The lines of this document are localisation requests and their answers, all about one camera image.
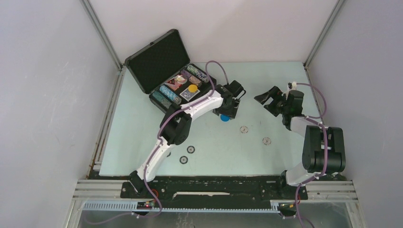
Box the blue round button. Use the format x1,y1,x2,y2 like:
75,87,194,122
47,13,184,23
220,114,230,122

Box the clear round dealer button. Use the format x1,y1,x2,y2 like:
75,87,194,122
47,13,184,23
175,75,187,85

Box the black poker set case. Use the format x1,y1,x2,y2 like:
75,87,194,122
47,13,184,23
125,29,217,113

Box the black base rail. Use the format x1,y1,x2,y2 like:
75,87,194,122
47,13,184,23
120,175,308,210

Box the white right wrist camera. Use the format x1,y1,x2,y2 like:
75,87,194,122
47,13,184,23
286,81,297,93

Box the green blue chip row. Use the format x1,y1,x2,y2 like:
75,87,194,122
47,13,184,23
186,64,210,83

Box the all in triangle token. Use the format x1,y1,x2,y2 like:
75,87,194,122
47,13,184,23
165,79,179,91

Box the yellow round button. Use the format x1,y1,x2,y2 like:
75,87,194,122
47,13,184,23
188,84,198,93

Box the light blue grey chip row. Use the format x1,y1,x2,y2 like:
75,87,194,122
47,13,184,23
159,85,182,105

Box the purple orange chip row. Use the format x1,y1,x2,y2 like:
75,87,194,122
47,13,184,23
180,70,202,87

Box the grey white poker chip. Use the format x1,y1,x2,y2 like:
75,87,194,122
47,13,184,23
240,126,249,133
262,137,271,145

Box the blue playing card deck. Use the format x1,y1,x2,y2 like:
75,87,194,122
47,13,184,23
180,88,200,101

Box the blue poker chip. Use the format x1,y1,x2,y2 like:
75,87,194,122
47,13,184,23
179,156,188,164
186,146,195,154

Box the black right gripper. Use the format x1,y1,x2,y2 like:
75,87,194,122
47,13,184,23
255,85,290,117

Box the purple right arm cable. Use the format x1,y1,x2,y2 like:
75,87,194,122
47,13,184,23
293,82,328,228

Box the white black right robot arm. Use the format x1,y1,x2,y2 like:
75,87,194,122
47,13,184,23
254,85,346,199

